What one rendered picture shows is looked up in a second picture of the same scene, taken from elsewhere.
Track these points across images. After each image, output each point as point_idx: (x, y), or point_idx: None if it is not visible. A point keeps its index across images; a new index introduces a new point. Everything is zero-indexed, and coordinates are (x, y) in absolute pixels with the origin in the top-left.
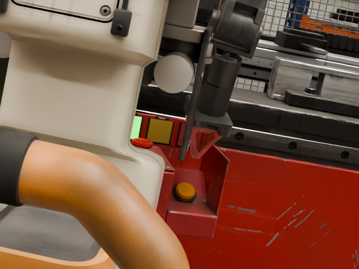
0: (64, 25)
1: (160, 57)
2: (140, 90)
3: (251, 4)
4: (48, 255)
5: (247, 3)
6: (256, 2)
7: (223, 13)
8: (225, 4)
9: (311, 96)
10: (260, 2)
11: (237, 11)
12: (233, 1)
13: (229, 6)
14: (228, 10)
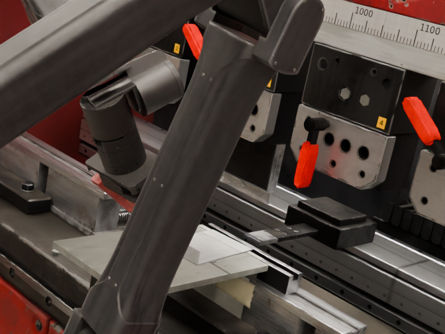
0: None
1: (283, 333)
2: None
3: (97, 329)
4: None
5: (92, 325)
6: (102, 328)
7: (65, 330)
8: (69, 317)
9: None
10: (107, 331)
11: (89, 333)
12: (78, 317)
13: (73, 322)
14: (71, 329)
